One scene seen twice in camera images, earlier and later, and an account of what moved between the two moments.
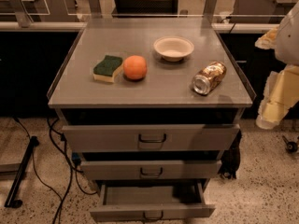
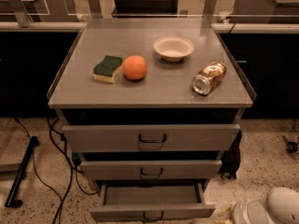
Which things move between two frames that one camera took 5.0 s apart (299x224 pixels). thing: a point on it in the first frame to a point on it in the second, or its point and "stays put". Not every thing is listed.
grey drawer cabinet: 149,104 stays put
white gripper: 288,42 to 240,211
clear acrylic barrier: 144,6 stays put
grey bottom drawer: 152,202 stays put
